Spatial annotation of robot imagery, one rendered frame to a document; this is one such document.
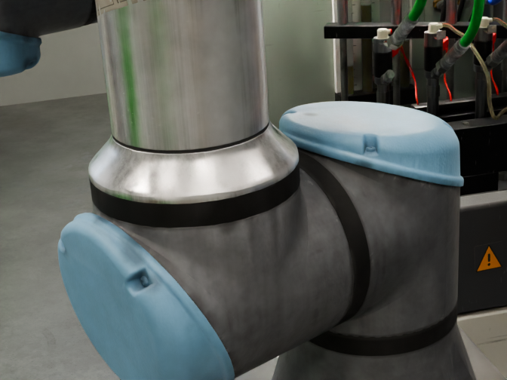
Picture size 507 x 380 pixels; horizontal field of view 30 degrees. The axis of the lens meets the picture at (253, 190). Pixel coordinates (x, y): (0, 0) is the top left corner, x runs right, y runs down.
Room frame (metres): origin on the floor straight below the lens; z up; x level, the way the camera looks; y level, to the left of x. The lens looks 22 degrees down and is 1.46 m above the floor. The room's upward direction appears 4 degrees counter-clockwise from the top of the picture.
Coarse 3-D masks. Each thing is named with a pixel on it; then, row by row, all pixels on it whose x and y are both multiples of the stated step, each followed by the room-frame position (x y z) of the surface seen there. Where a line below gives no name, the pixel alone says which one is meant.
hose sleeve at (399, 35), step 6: (408, 12) 1.25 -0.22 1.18; (408, 18) 1.25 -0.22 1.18; (402, 24) 1.26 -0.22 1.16; (408, 24) 1.25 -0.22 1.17; (414, 24) 1.25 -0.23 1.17; (396, 30) 1.29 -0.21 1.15; (402, 30) 1.27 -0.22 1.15; (408, 30) 1.26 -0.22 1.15; (396, 36) 1.29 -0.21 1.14; (402, 36) 1.28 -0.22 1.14; (396, 42) 1.30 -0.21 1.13
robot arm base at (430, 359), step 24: (456, 312) 0.56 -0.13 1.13; (336, 336) 0.52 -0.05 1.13; (360, 336) 0.52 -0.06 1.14; (384, 336) 0.52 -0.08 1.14; (408, 336) 0.52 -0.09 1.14; (432, 336) 0.53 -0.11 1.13; (456, 336) 0.55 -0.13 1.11; (288, 360) 0.56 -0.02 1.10; (312, 360) 0.54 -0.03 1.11; (336, 360) 0.53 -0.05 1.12; (360, 360) 0.52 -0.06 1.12; (384, 360) 0.52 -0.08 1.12; (408, 360) 0.52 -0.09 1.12; (432, 360) 0.53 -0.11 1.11; (456, 360) 0.55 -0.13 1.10
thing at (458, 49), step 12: (396, 0) 1.54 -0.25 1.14; (480, 0) 1.23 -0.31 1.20; (396, 12) 1.54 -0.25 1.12; (480, 12) 1.23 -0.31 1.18; (396, 24) 1.54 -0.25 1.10; (480, 24) 1.24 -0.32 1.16; (468, 36) 1.26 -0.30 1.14; (456, 48) 1.28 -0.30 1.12; (468, 48) 1.29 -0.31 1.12; (444, 60) 1.33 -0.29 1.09; (444, 72) 1.35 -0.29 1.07
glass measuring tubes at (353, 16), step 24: (360, 0) 1.65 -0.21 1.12; (384, 0) 1.63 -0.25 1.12; (408, 0) 1.64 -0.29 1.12; (336, 48) 1.64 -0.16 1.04; (360, 48) 1.65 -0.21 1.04; (408, 48) 1.64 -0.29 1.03; (336, 72) 1.64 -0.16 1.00; (360, 72) 1.65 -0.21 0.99; (408, 72) 1.64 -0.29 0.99; (336, 96) 1.63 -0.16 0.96; (360, 96) 1.62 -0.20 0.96; (408, 96) 1.63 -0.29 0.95
